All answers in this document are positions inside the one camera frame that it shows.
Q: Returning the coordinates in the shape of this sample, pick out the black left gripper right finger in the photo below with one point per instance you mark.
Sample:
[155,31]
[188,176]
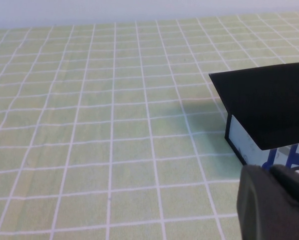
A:
[294,187]

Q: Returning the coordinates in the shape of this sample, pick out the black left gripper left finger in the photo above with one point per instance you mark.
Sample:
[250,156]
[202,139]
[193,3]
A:
[264,212]

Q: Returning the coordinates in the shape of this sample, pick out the black glasses case printed sides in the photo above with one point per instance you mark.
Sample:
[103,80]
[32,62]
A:
[264,100]

